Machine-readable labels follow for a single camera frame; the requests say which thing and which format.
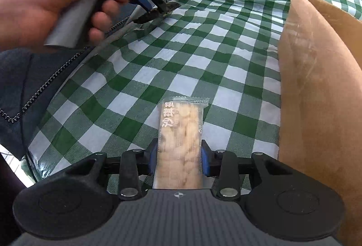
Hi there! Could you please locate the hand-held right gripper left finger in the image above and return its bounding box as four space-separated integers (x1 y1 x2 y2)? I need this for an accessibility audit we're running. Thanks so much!
65 139 159 201

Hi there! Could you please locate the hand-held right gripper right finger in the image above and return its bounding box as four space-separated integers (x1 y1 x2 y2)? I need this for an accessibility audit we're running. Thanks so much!
200 140 295 201

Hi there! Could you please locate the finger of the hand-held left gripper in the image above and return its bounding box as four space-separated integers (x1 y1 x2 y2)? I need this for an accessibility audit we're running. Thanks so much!
133 0 163 25
153 0 170 13

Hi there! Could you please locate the clear packet nougat bar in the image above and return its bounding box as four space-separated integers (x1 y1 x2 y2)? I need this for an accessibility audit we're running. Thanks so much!
153 97 210 190

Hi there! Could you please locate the brown cardboard box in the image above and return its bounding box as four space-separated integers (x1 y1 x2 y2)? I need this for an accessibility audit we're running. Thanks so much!
278 0 362 246

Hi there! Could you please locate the person's left hand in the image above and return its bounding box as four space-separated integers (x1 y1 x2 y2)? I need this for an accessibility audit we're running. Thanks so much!
0 0 139 51

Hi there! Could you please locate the green checked cloth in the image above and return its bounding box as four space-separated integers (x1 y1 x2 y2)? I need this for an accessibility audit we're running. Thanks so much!
25 0 362 196

